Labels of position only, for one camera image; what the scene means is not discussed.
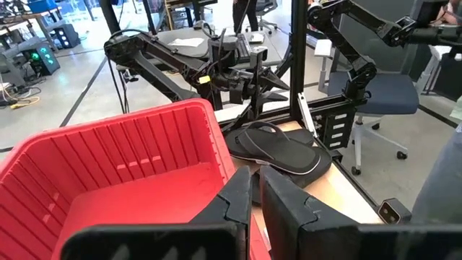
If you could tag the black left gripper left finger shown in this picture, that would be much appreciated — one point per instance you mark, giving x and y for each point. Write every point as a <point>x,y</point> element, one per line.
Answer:
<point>231,216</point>

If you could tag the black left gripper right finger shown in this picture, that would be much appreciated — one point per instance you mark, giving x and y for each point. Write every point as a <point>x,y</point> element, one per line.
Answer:
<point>288,224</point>

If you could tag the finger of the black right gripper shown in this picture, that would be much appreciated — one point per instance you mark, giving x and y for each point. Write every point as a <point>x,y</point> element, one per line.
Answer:
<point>272,80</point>
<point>276,96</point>

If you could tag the black flip-flop sandal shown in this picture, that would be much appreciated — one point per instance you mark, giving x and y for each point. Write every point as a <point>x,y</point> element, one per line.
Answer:
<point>285,151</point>
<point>234,142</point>

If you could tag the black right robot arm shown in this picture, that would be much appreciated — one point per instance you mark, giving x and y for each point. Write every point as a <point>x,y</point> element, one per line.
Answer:
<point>169,59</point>

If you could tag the black extra robot arm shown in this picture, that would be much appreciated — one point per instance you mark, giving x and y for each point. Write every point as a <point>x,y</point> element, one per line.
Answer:
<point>341,41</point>

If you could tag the red plastic bin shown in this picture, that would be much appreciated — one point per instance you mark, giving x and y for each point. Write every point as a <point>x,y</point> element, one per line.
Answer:
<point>126,195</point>

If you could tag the yellow tag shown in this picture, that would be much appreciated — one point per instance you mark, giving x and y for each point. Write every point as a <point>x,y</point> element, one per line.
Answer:
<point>204,79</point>

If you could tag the black panel with white labels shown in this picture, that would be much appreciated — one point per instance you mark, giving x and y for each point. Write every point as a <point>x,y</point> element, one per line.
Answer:
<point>326,126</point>

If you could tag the grey desk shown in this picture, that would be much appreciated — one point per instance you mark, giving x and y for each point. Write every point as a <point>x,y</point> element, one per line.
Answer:
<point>180,52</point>

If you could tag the white paper sheet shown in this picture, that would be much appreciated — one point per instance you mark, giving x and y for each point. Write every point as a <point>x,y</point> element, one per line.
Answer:
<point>186,42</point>

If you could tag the person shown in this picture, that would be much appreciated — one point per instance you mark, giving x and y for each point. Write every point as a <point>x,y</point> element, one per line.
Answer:
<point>440,187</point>
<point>451,12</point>
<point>240,14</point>

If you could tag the grey office chair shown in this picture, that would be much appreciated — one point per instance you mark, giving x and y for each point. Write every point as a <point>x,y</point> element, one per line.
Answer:
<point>269,7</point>

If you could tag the blue office chair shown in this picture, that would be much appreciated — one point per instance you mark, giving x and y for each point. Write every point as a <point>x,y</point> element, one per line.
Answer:
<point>390,94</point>

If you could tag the computer tower white lights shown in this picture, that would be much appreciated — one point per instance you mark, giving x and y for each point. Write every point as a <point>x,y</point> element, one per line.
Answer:
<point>66,36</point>

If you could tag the computer tower green lights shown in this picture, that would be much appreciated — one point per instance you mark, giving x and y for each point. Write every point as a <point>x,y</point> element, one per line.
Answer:
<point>43,61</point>

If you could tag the blue crate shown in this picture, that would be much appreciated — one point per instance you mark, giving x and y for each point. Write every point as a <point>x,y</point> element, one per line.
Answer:
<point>41,5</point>

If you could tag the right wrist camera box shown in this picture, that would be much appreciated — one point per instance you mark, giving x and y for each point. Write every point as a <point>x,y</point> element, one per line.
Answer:
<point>258,54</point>

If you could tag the black aluminium table frame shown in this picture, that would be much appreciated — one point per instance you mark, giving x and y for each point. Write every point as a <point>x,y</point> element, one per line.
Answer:
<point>298,54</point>

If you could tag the small black camera box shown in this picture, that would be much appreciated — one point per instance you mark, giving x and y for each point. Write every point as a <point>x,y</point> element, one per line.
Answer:
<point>391,213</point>

